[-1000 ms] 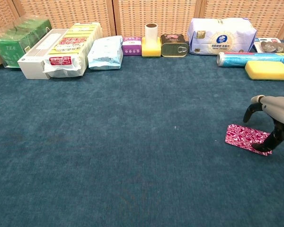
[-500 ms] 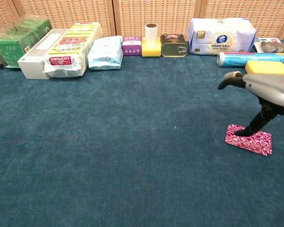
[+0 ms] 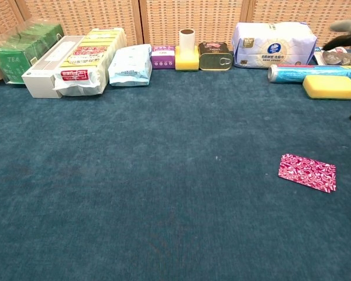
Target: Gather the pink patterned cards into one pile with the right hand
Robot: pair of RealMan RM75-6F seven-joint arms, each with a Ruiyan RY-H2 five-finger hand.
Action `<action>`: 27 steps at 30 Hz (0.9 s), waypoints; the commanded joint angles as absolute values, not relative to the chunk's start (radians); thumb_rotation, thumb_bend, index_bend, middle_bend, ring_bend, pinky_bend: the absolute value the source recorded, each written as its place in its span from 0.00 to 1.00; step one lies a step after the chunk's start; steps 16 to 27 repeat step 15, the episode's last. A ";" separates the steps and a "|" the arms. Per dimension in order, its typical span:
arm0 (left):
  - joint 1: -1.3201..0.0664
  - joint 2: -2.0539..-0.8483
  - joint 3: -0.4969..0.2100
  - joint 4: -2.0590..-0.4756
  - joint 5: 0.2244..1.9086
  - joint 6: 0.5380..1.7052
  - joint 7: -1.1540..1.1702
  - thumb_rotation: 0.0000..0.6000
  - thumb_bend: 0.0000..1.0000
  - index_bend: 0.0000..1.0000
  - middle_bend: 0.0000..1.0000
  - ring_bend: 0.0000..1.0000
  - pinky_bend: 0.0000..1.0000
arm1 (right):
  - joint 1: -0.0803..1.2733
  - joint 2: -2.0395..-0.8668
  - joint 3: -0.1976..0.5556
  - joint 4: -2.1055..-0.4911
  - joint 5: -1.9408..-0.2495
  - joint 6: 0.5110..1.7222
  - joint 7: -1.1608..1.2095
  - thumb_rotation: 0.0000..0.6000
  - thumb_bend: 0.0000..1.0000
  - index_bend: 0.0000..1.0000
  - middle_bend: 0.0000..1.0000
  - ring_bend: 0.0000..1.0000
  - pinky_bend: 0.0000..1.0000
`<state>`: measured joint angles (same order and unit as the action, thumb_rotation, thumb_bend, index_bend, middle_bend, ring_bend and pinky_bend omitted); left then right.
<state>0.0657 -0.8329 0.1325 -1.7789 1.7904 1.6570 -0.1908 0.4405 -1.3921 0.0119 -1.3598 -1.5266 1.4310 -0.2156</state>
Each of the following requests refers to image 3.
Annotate yellow sponge multipack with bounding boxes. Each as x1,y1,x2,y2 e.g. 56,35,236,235
52,28,128,97

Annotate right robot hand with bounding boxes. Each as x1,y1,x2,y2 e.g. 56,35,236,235
321,19,351,122

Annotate gold luncheon meat can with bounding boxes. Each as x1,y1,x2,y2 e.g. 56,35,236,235
197,42,234,72

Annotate pink white patterned rectangular block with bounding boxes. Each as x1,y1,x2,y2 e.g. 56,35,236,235
278,153,338,194

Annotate yellow rectangular sponge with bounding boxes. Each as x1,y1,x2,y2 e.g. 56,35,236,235
302,74,351,101

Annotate wicker folding screen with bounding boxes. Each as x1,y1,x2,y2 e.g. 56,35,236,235
0,0,351,50

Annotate clear box green tea bags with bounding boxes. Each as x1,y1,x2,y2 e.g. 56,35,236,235
0,19,65,85

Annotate correction tape blister pack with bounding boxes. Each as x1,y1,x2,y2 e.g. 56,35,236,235
313,46,351,67

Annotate teal felt table cover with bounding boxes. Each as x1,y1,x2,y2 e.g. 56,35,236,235
0,48,351,281

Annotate white power strip box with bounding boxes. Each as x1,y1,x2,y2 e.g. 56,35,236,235
21,35,86,100

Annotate white blue tissue pack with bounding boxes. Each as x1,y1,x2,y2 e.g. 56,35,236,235
231,21,318,70

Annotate light blue wet wipes pack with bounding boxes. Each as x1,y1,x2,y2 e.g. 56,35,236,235
107,43,153,87

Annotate small purple box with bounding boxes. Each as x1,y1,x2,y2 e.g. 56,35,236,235
150,44,177,70

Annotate yellow notched sponge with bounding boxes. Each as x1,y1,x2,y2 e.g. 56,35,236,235
174,45,200,72

